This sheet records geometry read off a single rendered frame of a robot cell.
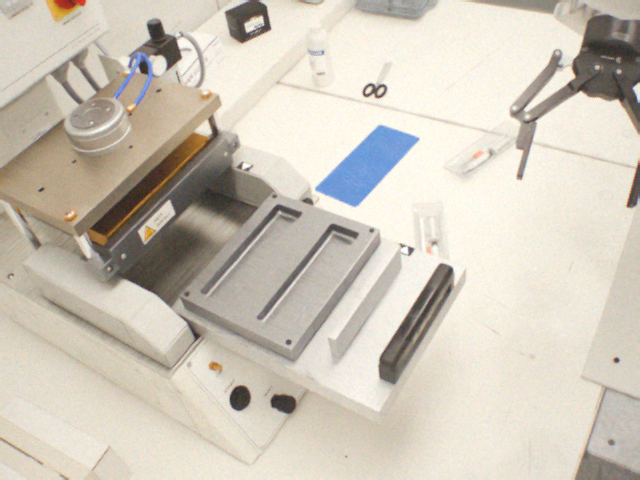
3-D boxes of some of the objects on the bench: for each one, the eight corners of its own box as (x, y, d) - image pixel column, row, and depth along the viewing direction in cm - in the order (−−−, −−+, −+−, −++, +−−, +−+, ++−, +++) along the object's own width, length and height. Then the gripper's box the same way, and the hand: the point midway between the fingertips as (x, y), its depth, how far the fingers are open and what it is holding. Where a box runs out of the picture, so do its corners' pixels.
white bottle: (322, 73, 152) (313, 17, 142) (338, 78, 150) (331, 22, 139) (308, 83, 150) (298, 27, 139) (325, 89, 147) (316, 32, 137)
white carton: (134, 114, 143) (123, 86, 137) (183, 58, 157) (175, 31, 151) (180, 120, 139) (170, 91, 133) (227, 61, 153) (220, 33, 147)
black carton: (229, 36, 161) (223, 11, 156) (259, 22, 164) (254, -3, 159) (241, 44, 157) (235, 18, 153) (272, 30, 160) (267, 4, 155)
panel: (259, 454, 89) (181, 365, 80) (367, 299, 105) (311, 209, 96) (269, 457, 87) (190, 368, 79) (377, 300, 103) (321, 209, 94)
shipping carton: (-18, 493, 90) (-53, 466, 83) (47, 419, 97) (20, 389, 91) (72, 560, 82) (41, 536, 75) (136, 475, 89) (112, 446, 83)
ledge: (88, 140, 146) (80, 125, 143) (284, -25, 192) (282, -40, 189) (187, 172, 133) (181, 155, 130) (374, -13, 179) (372, -28, 176)
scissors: (383, 99, 142) (383, 96, 141) (359, 97, 143) (359, 94, 143) (400, 65, 150) (399, 62, 150) (377, 63, 152) (377, 60, 152)
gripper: (518, -6, 78) (473, 161, 78) (740, 32, 71) (689, 215, 71) (517, 19, 85) (475, 172, 85) (718, 56, 78) (672, 222, 78)
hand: (576, 183), depth 78 cm, fingers open, 13 cm apart
